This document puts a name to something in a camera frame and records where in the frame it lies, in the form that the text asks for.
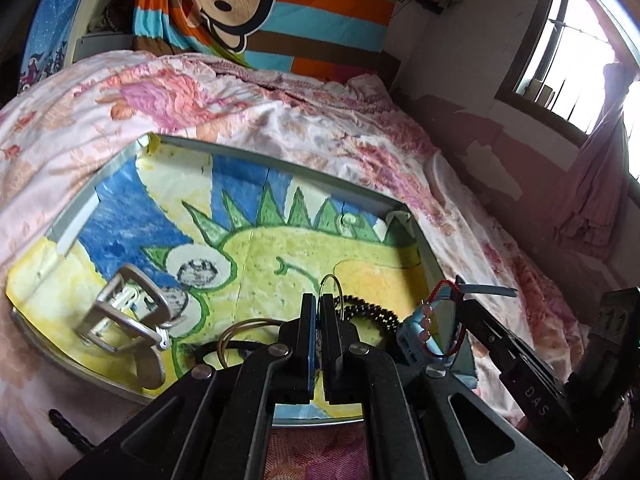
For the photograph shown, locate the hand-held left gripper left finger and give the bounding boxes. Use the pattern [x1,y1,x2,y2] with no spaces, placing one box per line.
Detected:
[60,292,318,480]

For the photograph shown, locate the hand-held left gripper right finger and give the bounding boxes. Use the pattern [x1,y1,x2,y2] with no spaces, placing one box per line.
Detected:
[320,292,573,480]

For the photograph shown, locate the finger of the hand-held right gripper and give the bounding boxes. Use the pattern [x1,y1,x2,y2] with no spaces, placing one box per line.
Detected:
[452,274,568,418]

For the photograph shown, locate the thin brown bangle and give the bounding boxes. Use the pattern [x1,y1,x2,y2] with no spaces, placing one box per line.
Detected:
[217,316,281,368]

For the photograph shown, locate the dark bead bracelet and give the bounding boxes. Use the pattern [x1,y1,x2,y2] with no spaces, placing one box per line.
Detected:
[340,294,401,333]

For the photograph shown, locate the gold ring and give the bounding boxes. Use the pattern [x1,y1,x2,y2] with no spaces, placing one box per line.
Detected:
[319,274,344,311]

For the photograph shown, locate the light blue wrist watch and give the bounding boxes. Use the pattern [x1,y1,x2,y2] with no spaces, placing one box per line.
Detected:
[397,282,519,386]

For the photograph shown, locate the red string bracelet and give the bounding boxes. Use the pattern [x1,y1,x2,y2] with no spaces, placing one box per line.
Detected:
[420,280,463,361]

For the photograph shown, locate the silver belt buckle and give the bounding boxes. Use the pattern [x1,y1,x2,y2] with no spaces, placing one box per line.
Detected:
[75,265,173,391]

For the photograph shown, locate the shallow grey cardboard box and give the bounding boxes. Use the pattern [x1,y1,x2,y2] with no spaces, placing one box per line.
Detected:
[10,132,478,428]

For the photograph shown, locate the crayon dinosaur drawing paper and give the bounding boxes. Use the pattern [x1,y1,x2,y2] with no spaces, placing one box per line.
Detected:
[5,150,426,418]

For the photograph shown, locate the pink curtain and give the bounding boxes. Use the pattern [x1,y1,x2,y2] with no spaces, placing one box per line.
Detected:
[555,60,640,261]

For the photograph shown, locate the floral bed blanket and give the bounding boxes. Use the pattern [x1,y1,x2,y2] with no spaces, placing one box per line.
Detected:
[0,50,626,480]

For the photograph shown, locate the barred window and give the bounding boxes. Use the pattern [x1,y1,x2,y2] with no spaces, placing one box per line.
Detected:
[495,0,640,181]

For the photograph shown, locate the brown wooden headboard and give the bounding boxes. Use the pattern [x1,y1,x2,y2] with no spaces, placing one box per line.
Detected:
[345,50,403,86]

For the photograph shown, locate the striped monkey blanket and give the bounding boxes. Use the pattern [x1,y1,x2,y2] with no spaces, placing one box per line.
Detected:
[132,0,416,73]

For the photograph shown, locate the white bedside cabinet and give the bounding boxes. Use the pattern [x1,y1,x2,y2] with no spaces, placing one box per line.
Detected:
[70,30,136,66]

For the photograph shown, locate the narrow blue dotted curtain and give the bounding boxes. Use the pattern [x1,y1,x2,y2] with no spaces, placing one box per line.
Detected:
[20,0,96,91]

